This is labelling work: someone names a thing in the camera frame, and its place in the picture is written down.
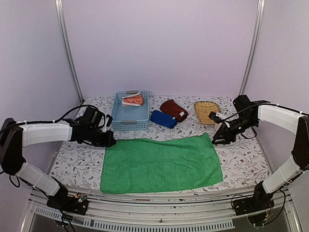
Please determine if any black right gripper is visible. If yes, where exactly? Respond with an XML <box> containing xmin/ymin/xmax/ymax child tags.
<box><xmin>212</xmin><ymin>115</ymin><xmax>257</xmax><ymax>145</ymax></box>

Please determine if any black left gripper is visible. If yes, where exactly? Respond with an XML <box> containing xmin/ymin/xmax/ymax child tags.
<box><xmin>87</xmin><ymin>127</ymin><xmax>117</xmax><ymax>147</ymax></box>

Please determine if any green towel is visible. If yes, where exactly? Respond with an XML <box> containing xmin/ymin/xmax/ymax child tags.
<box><xmin>100</xmin><ymin>134</ymin><xmax>223</xmax><ymax>194</ymax></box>

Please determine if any orange bunny pattern towel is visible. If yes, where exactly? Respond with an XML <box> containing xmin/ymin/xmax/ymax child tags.
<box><xmin>121</xmin><ymin>92</ymin><xmax>144</xmax><ymax>107</ymax></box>

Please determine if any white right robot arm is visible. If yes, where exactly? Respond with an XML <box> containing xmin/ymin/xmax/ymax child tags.
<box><xmin>209</xmin><ymin>95</ymin><xmax>309</xmax><ymax>211</ymax></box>

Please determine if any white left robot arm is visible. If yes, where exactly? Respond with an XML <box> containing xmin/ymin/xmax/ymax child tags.
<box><xmin>0</xmin><ymin>105</ymin><xmax>116</xmax><ymax>210</ymax></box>

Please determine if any white bowl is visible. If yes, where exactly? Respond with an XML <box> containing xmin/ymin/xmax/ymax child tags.
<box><xmin>215</xmin><ymin>123</ymin><xmax>222</xmax><ymax>131</ymax></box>

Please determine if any yellow woven bamboo tray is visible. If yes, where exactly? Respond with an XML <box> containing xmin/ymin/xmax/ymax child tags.
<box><xmin>194</xmin><ymin>101</ymin><xmax>221</xmax><ymax>125</ymax></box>

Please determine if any light blue plastic basket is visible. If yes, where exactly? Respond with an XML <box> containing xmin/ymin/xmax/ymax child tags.
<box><xmin>112</xmin><ymin>90</ymin><xmax>150</xmax><ymax>131</ymax></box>

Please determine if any blue rolled towel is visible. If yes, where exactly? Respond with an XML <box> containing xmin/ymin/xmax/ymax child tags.
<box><xmin>150</xmin><ymin>110</ymin><xmax>177</xmax><ymax>129</ymax></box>

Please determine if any brown rolled towel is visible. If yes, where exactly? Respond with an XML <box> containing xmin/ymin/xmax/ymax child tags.
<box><xmin>160</xmin><ymin>100</ymin><xmax>189</xmax><ymax>123</ymax></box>

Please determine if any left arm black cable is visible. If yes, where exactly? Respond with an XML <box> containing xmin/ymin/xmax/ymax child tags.
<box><xmin>9</xmin><ymin>104</ymin><xmax>107</xmax><ymax>126</ymax></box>

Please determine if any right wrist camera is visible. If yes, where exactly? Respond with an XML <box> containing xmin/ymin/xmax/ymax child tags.
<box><xmin>209</xmin><ymin>111</ymin><xmax>225</xmax><ymax>124</ymax></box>

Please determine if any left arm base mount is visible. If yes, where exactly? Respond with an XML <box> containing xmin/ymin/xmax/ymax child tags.
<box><xmin>46</xmin><ymin>186</ymin><xmax>89</xmax><ymax>216</ymax></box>

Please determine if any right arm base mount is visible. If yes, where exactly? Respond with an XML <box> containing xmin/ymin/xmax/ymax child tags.
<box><xmin>231</xmin><ymin>183</ymin><xmax>274</xmax><ymax>216</ymax></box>

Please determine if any aluminium front rail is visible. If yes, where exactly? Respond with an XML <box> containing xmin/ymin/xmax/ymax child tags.
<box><xmin>21</xmin><ymin>187</ymin><xmax>302</xmax><ymax>232</ymax></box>

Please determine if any right aluminium frame post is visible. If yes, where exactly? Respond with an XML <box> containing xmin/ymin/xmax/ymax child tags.
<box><xmin>239</xmin><ymin>0</ymin><xmax>265</xmax><ymax>95</ymax></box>

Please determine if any aluminium frame post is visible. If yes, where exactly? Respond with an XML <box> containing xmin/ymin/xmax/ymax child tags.
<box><xmin>55</xmin><ymin>0</ymin><xmax>84</xmax><ymax>102</ymax></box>
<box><xmin>239</xmin><ymin>0</ymin><xmax>265</xmax><ymax>95</ymax></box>

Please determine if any left aluminium frame post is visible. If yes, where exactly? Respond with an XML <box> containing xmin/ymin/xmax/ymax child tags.
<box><xmin>55</xmin><ymin>0</ymin><xmax>84</xmax><ymax>102</ymax></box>

